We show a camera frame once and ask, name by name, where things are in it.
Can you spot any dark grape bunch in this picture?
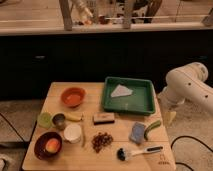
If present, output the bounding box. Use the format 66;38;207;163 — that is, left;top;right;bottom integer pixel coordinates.
92;132;113;153

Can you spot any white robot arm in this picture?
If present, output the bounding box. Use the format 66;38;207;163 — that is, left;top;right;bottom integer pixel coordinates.
158;62;213;126

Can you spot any orange red bowl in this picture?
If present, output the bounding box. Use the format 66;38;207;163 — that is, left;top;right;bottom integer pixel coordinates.
60;87;86;107

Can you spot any peach fruit in bowl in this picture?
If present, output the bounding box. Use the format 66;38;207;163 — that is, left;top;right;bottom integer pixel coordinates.
45;138;60;153

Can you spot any dark brown bowl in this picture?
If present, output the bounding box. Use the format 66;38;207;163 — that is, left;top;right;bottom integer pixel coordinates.
34;132;62;160

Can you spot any white cloth in tray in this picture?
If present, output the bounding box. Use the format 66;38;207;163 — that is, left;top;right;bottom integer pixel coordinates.
111;85;133;97

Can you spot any green plastic tray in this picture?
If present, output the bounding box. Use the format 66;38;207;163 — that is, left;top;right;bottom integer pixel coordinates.
102;77;155;116

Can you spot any wooden block eraser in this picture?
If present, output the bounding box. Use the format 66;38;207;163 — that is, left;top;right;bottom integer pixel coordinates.
93;113;115;125

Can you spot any yellow banana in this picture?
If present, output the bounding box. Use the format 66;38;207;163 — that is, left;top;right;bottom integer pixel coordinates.
65;113;82;122

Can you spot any wooden stick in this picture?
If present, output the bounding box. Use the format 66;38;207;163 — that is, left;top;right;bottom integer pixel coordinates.
81;121;86;148

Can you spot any blue sponge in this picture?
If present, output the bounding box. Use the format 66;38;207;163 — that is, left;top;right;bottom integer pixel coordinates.
129;122;145;145

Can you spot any wooden cutting board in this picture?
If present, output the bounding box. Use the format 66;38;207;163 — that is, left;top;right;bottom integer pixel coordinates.
22;82;176;171

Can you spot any white round container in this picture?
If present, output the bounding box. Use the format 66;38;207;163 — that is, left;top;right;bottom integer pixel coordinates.
64;124;82;143

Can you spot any small metal cup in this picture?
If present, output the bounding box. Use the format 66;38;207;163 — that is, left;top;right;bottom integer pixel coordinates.
52;113;66;130

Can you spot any green vegetable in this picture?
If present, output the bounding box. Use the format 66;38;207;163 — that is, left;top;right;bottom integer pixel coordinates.
144;120;161;140

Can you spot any light green cup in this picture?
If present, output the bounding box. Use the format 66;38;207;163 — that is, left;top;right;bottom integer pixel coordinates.
37;112;52;129

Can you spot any black white dish brush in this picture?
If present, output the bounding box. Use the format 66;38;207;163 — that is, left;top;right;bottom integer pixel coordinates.
116;146;163;161

